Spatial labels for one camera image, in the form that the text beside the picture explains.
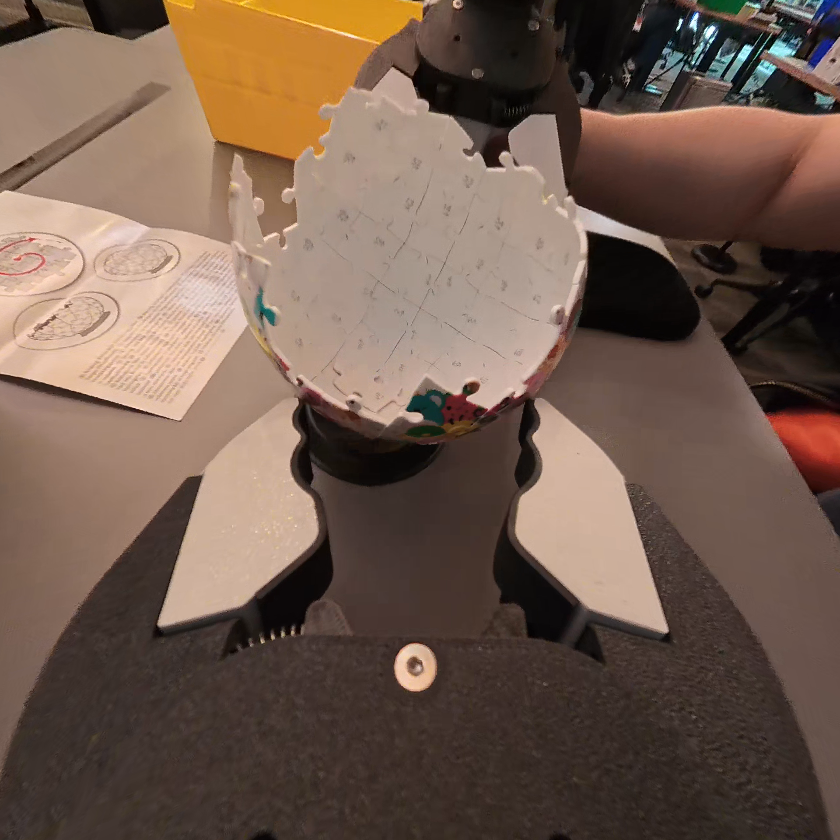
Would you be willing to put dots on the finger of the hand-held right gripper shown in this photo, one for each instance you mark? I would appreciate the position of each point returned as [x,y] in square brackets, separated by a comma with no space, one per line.
[541,151]
[400,85]

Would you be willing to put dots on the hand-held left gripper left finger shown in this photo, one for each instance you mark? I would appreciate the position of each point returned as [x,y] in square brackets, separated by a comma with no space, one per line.
[249,525]

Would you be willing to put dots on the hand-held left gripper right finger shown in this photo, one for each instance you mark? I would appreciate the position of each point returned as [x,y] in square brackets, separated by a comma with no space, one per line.
[584,538]

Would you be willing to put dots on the partly built puzzle ball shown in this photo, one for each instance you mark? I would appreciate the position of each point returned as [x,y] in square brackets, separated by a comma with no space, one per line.
[420,275]

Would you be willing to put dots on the person's right forearm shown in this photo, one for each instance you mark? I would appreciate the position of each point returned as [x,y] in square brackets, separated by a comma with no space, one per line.
[689,177]

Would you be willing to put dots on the black ball stand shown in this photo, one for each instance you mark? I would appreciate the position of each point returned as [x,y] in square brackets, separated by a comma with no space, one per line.
[367,459]

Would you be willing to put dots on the yellow plastic bin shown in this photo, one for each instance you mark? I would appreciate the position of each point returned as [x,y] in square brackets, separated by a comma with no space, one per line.
[262,79]

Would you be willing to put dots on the black cushioned pad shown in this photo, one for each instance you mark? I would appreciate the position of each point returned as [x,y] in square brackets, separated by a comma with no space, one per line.
[636,295]

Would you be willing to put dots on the black chair base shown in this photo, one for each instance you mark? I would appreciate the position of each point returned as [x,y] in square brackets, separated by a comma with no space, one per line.
[715,257]

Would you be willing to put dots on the folded instruction leaflet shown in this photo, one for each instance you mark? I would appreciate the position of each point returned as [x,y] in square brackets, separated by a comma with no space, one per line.
[164,315]

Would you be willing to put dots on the orange cloth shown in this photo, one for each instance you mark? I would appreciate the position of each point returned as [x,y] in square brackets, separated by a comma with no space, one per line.
[807,446]

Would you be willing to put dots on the black bag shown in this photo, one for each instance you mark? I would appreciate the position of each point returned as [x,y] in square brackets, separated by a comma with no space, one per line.
[800,394]

